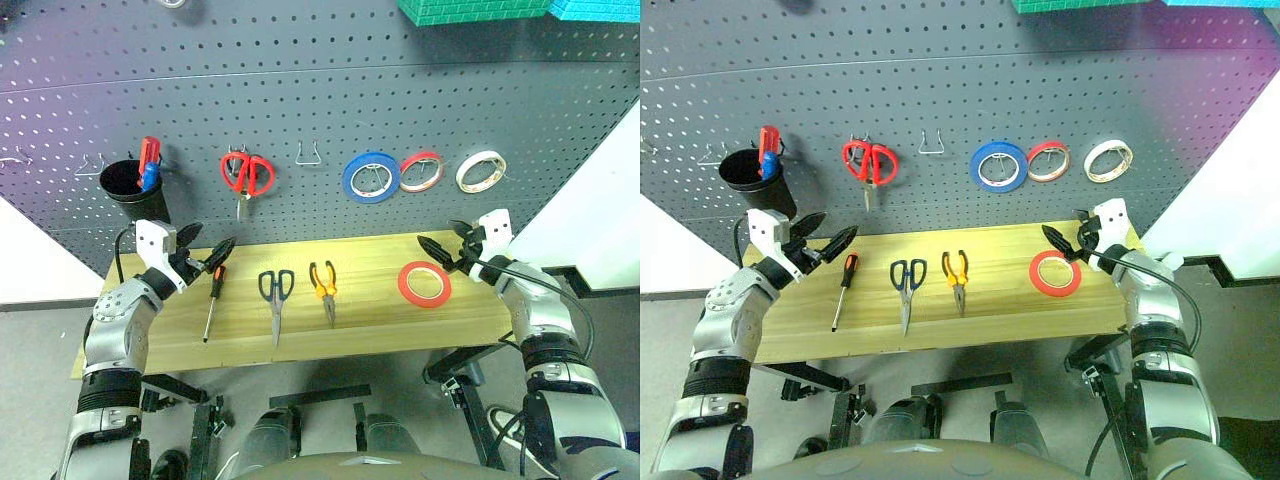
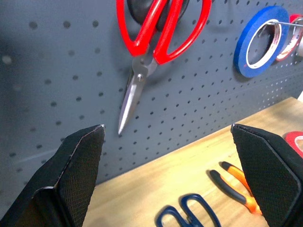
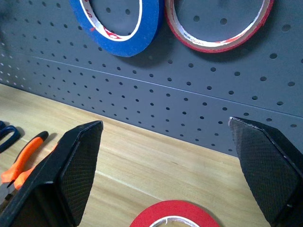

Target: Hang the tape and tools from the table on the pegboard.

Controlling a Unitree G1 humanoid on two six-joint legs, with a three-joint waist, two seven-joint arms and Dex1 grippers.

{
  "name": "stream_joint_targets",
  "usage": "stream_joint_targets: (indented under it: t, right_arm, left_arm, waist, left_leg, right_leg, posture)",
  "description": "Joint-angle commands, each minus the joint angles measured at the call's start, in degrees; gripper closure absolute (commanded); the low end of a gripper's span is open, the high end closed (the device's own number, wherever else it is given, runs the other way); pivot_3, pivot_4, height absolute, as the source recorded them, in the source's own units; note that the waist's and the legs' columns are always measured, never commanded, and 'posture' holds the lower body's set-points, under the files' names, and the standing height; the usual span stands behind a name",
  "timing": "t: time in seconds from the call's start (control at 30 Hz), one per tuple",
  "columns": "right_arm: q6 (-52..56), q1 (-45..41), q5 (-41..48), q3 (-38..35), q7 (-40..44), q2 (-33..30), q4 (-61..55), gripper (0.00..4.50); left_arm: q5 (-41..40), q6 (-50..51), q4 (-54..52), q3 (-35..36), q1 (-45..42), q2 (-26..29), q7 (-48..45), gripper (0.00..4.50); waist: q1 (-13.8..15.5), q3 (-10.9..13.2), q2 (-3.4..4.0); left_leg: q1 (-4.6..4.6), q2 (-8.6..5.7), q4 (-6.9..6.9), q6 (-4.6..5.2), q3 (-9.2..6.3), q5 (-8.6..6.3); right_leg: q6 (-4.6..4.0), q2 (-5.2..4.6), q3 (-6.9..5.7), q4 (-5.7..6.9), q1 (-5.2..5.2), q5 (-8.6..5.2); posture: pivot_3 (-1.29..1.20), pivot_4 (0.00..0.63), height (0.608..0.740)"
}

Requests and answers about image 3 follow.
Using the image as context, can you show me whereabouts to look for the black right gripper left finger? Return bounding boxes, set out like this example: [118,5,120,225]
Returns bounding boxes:
[0,120,104,227]

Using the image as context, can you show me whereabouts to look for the dark blue handled scissors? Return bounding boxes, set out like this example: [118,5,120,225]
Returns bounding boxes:
[0,120,21,154]

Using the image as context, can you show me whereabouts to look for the red tape roll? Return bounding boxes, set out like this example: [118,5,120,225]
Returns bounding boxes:
[129,200,221,227]

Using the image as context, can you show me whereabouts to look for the white red-lined tape roll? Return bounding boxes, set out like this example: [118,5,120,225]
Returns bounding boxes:
[164,0,275,53]

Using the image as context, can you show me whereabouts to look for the orange black needle-nose pliers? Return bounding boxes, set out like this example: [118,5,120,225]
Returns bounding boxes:
[0,131,59,207]

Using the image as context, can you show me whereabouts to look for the grey pegboard panel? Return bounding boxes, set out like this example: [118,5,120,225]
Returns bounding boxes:
[0,0,303,158]

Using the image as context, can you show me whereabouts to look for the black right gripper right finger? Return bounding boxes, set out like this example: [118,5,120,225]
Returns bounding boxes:
[228,116,303,227]

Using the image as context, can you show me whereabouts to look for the blue tape roll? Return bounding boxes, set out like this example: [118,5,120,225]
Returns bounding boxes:
[69,0,165,58]

